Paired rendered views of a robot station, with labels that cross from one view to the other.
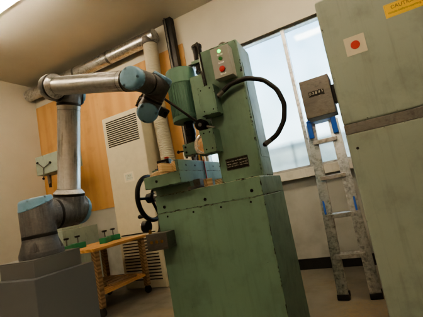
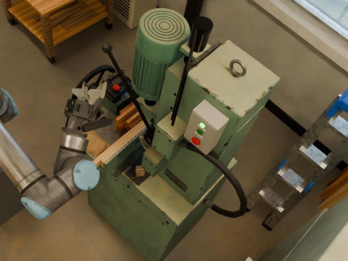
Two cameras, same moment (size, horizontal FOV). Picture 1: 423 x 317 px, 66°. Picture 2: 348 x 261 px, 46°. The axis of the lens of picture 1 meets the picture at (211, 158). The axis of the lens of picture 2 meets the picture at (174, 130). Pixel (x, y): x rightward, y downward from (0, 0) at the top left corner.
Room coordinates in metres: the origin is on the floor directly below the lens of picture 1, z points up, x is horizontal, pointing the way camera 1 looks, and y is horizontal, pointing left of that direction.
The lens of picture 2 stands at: (0.86, -0.11, 2.47)
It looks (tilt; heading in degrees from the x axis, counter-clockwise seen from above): 58 degrees down; 4
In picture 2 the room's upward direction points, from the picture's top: 17 degrees clockwise
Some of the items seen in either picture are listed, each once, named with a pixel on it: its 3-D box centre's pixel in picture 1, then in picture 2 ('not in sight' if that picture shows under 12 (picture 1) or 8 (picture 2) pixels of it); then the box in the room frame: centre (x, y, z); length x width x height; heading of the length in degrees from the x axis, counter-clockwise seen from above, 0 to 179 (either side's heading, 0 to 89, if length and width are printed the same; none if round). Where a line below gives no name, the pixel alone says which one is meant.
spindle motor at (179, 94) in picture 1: (184, 96); (158, 57); (1.84, 0.09, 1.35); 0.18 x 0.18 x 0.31
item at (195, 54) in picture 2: (199, 59); (198, 43); (1.79, -0.04, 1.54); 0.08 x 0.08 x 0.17; 67
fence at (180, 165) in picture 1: (203, 166); (154, 124); (1.83, 0.05, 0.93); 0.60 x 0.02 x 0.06; 157
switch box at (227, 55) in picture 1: (223, 63); (205, 128); (1.59, -0.15, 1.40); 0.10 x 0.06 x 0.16; 67
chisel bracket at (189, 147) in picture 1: (196, 149); (152, 110); (1.83, 0.07, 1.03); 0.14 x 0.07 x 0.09; 67
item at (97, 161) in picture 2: (187, 168); (129, 134); (1.74, 0.13, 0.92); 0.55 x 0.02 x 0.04; 157
